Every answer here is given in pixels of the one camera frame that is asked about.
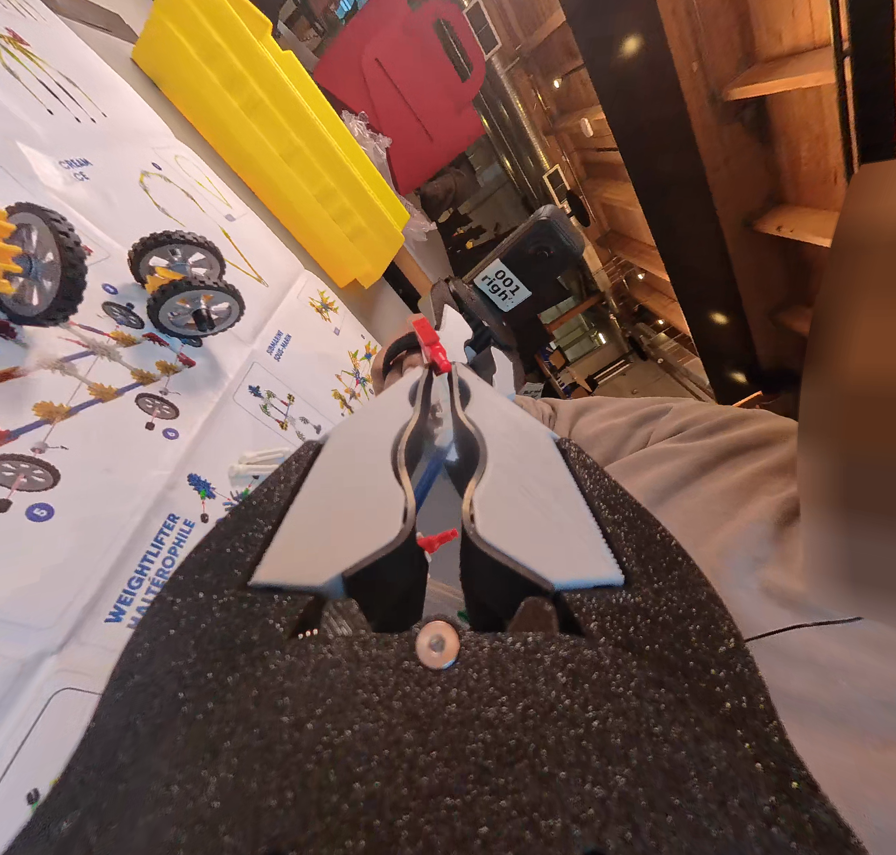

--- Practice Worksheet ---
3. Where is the person's right hand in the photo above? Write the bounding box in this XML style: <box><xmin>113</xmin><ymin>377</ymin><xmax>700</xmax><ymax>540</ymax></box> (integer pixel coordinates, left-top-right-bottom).
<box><xmin>370</xmin><ymin>340</ymin><xmax>429</xmax><ymax>395</ymax></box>

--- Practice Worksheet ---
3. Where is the blue rod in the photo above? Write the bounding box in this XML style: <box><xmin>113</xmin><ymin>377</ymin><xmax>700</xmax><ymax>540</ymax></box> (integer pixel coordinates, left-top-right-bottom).
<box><xmin>412</xmin><ymin>449</ymin><xmax>450</xmax><ymax>513</ymax></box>

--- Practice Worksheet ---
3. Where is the red cup-shaped foam cutout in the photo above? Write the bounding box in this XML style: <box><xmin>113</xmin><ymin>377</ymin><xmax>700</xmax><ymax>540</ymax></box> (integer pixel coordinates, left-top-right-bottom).
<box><xmin>312</xmin><ymin>0</ymin><xmax>489</xmax><ymax>196</ymax></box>

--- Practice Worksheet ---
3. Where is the stack of yellow plastic bins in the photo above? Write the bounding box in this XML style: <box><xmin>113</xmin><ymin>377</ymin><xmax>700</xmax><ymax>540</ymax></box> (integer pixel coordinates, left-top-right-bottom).
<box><xmin>132</xmin><ymin>0</ymin><xmax>412</xmax><ymax>290</ymax></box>

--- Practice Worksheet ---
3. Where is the toy wheel pair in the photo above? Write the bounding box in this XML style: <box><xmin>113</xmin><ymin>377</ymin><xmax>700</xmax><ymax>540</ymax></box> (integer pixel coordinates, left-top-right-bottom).
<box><xmin>127</xmin><ymin>231</ymin><xmax>247</xmax><ymax>343</ymax></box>
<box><xmin>0</xmin><ymin>201</ymin><xmax>90</xmax><ymax>329</ymax></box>

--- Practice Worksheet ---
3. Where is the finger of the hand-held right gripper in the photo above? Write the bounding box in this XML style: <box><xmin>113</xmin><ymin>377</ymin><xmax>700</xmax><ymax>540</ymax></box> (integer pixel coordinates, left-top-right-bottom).
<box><xmin>441</xmin><ymin>308</ymin><xmax>489</xmax><ymax>367</ymax></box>

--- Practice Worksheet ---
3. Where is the person's right forearm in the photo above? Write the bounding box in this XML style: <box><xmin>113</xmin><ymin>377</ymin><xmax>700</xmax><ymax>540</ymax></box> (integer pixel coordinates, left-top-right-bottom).
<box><xmin>514</xmin><ymin>394</ymin><xmax>802</xmax><ymax>590</ymax></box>

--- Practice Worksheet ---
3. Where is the white printed instruction sheet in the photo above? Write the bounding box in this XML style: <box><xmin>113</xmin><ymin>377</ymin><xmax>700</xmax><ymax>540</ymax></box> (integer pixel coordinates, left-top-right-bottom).
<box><xmin>0</xmin><ymin>0</ymin><xmax>449</xmax><ymax>821</ymax></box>

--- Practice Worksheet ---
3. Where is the thin black cable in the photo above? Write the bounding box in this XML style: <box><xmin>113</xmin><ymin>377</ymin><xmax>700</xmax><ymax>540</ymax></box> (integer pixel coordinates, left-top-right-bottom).
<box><xmin>744</xmin><ymin>616</ymin><xmax>865</xmax><ymax>643</ymax></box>

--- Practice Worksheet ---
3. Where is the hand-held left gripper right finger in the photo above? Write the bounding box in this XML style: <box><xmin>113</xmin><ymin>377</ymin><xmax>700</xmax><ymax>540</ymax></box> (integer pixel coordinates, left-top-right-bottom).
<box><xmin>448</xmin><ymin>364</ymin><xmax>625</xmax><ymax>592</ymax></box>

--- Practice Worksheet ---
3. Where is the small red clip connector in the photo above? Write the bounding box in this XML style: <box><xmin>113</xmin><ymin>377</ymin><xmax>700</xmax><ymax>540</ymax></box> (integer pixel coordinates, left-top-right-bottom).
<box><xmin>410</xmin><ymin>316</ymin><xmax>454</xmax><ymax>377</ymax></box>

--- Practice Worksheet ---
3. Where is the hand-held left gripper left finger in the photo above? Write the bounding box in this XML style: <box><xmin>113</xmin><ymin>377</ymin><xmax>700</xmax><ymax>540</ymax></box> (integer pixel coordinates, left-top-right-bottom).
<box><xmin>248</xmin><ymin>365</ymin><xmax>431</xmax><ymax>597</ymax></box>

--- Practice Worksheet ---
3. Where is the wooden wall shelf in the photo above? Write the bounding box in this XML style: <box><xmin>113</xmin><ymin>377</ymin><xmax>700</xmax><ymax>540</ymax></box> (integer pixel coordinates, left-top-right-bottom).
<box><xmin>721</xmin><ymin>46</ymin><xmax>837</xmax><ymax>103</ymax></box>
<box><xmin>745</xmin><ymin>204</ymin><xmax>841</xmax><ymax>248</ymax></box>

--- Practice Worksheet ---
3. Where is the white rod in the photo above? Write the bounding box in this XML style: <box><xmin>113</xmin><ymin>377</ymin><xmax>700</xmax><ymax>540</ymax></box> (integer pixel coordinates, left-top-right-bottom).
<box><xmin>230</xmin><ymin>447</ymin><xmax>293</xmax><ymax>482</ymax></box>

